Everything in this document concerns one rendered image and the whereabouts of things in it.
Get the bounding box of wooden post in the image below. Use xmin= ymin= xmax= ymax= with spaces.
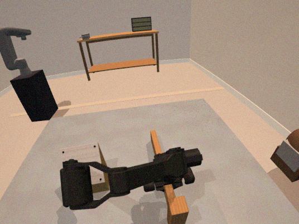
xmin=167 ymin=196 xmax=189 ymax=224

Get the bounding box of wooden side rail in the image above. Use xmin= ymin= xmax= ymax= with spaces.
xmin=150 ymin=130 xmax=176 ymax=202

